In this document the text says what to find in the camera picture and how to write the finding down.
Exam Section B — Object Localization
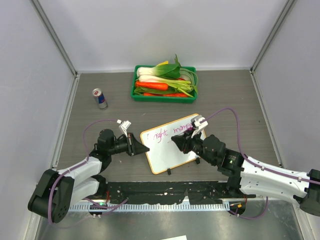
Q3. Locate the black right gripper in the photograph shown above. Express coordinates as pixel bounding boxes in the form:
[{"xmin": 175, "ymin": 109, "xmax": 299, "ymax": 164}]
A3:
[{"xmin": 171, "ymin": 126, "xmax": 217, "ymax": 166}]

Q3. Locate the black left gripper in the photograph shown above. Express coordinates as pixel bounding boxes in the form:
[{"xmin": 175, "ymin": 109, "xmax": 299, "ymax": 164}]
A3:
[{"xmin": 108, "ymin": 132, "xmax": 149, "ymax": 156}]

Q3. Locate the yellow framed whiteboard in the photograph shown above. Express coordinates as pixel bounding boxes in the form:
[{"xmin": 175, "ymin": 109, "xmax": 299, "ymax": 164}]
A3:
[{"xmin": 140, "ymin": 113, "xmax": 199, "ymax": 175}]

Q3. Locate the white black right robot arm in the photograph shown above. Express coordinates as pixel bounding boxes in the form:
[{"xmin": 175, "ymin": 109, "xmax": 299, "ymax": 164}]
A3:
[{"xmin": 171, "ymin": 131, "xmax": 320, "ymax": 216}]

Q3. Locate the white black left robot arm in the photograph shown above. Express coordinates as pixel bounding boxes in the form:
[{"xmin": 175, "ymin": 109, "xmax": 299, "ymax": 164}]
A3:
[{"xmin": 27, "ymin": 129, "xmax": 150, "ymax": 223}]

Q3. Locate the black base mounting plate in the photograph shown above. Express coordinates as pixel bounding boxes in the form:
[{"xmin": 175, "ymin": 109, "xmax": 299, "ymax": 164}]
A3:
[{"xmin": 88, "ymin": 181, "xmax": 256, "ymax": 205}]

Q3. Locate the white green leek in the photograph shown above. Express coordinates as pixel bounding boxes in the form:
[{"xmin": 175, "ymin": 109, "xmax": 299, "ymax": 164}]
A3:
[{"xmin": 135, "ymin": 75, "xmax": 198, "ymax": 94}]

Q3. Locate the orange carrot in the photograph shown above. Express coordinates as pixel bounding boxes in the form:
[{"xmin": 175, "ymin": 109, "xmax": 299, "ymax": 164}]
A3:
[{"xmin": 135, "ymin": 81, "xmax": 169, "ymax": 91}]

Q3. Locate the green plastic vegetable tray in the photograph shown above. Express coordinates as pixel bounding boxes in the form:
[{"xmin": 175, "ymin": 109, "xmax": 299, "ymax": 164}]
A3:
[{"xmin": 130, "ymin": 65, "xmax": 198, "ymax": 104}]

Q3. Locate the red bull drink can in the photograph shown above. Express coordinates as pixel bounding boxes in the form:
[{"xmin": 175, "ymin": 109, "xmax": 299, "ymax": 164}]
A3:
[{"xmin": 92, "ymin": 88, "xmax": 108, "ymax": 110}]

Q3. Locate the green bok choy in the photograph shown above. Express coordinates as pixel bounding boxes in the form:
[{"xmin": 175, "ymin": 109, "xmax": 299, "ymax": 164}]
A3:
[{"xmin": 136, "ymin": 55, "xmax": 182, "ymax": 79}]

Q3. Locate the white paper sheet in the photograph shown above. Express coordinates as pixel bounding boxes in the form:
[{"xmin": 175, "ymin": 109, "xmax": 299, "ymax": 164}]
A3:
[{"xmin": 167, "ymin": 235, "xmax": 187, "ymax": 240}]

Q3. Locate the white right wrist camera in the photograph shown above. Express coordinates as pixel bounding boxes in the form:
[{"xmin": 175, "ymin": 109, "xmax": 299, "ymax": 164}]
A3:
[{"xmin": 191, "ymin": 115, "xmax": 208, "ymax": 138}]

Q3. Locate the slotted cable duct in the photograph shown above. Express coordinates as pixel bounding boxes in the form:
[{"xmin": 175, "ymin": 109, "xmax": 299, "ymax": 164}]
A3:
[{"xmin": 69, "ymin": 201, "xmax": 230, "ymax": 213}]

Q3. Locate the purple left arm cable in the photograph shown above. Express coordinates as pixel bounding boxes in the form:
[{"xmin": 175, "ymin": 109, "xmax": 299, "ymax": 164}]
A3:
[{"xmin": 46, "ymin": 119, "xmax": 130, "ymax": 225}]

